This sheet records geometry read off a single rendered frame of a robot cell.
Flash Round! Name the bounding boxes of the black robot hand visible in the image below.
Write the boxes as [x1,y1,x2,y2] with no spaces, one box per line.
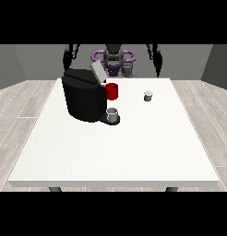
[152,53,163,78]
[63,51,74,73]

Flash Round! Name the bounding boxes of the small grey coffee pod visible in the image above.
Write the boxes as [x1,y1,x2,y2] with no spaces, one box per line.
[143,90,154,102]

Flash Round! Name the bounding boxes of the pale grey machine lid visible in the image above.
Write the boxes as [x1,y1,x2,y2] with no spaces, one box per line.
[90,60,108,85]

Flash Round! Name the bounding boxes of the black coffee machine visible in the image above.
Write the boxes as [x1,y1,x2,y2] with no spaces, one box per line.
[61,67,121,125]

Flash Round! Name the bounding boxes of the red pod holder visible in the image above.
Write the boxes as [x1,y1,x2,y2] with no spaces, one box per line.
[104,82,119,101]

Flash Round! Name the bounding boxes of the small grey cup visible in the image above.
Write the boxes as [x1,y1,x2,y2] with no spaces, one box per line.
[106,107,119,124]

